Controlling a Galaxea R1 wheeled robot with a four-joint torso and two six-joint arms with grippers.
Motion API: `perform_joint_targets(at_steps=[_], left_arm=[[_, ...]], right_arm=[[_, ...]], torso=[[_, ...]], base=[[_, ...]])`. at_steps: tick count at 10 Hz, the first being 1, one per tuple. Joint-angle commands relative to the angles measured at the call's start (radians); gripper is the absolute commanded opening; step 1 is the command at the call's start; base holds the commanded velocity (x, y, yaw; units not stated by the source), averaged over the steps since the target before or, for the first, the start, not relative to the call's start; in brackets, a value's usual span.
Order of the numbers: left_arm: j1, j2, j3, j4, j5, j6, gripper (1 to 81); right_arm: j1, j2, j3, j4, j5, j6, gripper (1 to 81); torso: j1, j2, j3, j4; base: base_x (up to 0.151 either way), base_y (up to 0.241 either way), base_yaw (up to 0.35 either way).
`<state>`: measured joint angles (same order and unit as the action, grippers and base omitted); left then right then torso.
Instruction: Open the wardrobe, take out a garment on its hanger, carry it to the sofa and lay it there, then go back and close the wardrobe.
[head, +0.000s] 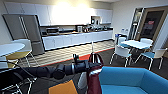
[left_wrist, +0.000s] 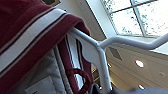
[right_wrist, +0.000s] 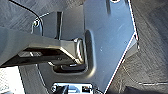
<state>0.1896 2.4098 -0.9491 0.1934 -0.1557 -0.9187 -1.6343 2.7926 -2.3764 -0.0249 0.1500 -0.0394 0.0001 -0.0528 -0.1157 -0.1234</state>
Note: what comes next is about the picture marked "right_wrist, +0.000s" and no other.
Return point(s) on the round silver base port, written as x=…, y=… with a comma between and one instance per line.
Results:
x=36, y=23

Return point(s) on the white rectangular base box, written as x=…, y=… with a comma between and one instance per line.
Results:
x=78, y=88

